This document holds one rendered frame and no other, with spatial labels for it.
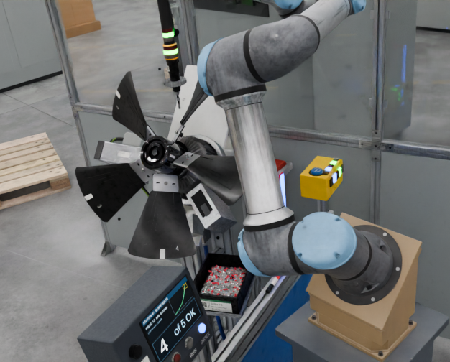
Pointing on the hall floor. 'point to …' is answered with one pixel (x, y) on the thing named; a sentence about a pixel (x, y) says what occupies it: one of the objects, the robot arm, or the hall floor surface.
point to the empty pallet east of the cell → (21, 171)
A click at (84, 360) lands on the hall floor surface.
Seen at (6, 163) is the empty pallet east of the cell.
